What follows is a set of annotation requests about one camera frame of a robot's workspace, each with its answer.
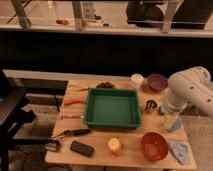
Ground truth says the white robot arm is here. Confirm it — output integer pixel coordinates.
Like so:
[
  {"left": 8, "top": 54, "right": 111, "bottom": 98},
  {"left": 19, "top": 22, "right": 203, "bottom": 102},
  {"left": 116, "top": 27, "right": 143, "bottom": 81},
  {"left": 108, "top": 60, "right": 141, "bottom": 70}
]
[{"left": 160, "top": 66, "right": 213, "bottom": 118}]

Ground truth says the white cup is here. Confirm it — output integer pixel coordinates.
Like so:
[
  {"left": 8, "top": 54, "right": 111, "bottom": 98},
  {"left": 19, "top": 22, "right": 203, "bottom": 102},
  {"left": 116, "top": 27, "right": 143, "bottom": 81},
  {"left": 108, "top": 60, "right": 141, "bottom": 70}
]
[{"left": 130, "top": 74, "right": 144, "bottom": 89}]

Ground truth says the metal cup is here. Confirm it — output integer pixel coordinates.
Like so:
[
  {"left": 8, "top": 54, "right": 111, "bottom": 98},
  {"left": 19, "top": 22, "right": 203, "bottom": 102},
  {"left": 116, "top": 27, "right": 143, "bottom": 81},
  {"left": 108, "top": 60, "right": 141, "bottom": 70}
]
[{"left": 145, "top": 100, "right": 157, "bottom": 114}]

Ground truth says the dark grapes bunch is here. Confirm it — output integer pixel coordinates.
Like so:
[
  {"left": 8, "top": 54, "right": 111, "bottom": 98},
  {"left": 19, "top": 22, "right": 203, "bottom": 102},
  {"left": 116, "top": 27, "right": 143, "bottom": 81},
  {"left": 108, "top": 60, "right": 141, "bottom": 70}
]
[{"left": 96, "top": 82, "right": 115, "bottom": 88}]

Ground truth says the green plastic tray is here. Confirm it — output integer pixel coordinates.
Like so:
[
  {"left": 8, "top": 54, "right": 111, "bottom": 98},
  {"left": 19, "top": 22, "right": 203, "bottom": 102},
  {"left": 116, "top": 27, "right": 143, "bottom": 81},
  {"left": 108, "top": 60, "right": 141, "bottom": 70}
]
[{"left": 84, "top": 88, "right": 141, "bottom": 129}]

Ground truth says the purple bowl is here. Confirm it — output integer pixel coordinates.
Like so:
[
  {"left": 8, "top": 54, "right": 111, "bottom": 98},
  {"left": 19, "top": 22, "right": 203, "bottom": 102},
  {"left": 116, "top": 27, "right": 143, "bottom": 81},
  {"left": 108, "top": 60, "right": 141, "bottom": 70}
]
[{"left": 147, "top": 74, "right": 168, "bottom": 92}]

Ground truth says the metal fork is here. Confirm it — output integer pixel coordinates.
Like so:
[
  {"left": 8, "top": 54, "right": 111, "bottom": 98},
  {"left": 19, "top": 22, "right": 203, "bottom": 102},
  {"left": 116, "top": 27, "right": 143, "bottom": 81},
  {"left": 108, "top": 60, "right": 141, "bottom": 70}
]
[{"left": 59, "top": 115, "right": 84, "bottom": 120}]

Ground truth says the yellow apple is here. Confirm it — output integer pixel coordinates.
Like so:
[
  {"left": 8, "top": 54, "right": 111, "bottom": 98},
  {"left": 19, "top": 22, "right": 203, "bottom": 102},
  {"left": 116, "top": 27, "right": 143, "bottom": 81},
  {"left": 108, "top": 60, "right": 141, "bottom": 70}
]
[{"left": 107, "top": 138, "right": 122, "bottom": 154}]

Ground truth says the black rectangular block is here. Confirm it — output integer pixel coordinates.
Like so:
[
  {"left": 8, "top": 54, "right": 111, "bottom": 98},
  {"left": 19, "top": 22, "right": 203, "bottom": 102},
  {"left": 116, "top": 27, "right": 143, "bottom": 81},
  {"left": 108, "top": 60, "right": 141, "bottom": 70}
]
[{"left": 70, "top": 141, "right": 94, "bottom": 157}]

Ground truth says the red bowl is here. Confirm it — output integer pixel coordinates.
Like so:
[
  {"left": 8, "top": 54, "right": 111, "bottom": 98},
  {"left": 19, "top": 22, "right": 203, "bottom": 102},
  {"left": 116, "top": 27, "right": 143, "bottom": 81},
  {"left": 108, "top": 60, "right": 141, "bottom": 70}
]
[{"left": 140, "top": 132, "right": 169, "bottom": 162}]

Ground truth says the blue cloth middle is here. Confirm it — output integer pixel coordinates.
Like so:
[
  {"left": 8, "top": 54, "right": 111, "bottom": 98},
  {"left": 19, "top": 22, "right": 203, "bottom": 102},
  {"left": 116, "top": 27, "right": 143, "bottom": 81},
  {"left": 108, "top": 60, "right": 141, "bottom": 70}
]
[{"left": 164, "top": 115, "right": 182, "bottom": 132}]

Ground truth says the blue cloth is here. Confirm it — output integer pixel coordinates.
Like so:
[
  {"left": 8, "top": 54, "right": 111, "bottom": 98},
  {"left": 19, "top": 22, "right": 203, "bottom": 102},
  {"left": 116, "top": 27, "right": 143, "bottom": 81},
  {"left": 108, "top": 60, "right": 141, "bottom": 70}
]
[
  {"left": 168, "top": 140, "right": 190, "bottom": 165},
  {"left": 164, "top": 115, "right": 182, "bottom": 132}
]

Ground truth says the small grey brush block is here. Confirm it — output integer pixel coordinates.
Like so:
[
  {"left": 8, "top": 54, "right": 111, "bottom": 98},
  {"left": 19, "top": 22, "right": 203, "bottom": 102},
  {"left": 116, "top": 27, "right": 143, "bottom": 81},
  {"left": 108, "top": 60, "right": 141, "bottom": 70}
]
[{"left": 45, "top": 143, "right": 60, "bottom": 152}]

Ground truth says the blue cloth front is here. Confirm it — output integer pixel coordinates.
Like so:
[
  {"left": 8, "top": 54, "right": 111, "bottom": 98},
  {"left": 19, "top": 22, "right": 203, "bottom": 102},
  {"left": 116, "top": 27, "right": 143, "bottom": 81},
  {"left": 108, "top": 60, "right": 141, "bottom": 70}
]
[{"left": 168, "top": 140, "right": 190, "bottom": 165}]

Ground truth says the black stand left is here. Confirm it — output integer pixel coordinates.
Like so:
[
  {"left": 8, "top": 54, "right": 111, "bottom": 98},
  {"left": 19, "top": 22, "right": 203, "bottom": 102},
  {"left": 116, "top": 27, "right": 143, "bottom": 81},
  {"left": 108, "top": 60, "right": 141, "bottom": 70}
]
[{"left": 0, "top": 70, "right": 59, "bottom": 171}]

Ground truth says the black handled tool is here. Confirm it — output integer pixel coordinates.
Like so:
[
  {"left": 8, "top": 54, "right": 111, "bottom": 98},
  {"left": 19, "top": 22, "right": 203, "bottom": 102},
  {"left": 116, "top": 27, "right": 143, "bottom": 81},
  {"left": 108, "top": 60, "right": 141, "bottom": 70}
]
[{"left": 52, "top": 129, "right": 92, "bottom": 139}]

